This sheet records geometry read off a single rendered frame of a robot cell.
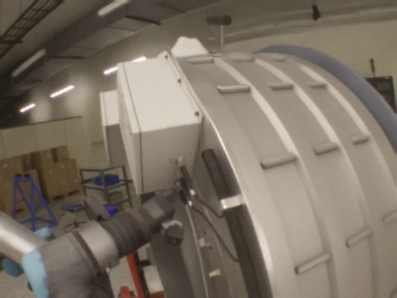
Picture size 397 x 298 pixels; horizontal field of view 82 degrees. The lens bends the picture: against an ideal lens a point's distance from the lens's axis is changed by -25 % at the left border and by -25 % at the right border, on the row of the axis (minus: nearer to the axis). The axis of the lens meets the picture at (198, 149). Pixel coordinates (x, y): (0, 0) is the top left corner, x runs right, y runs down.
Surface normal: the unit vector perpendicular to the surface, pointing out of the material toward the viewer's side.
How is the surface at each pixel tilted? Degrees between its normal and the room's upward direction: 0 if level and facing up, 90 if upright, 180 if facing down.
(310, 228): 64
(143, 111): 43
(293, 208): 59
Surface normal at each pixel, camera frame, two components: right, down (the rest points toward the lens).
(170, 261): 0.23, -0.39
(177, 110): 0.12, -0.68
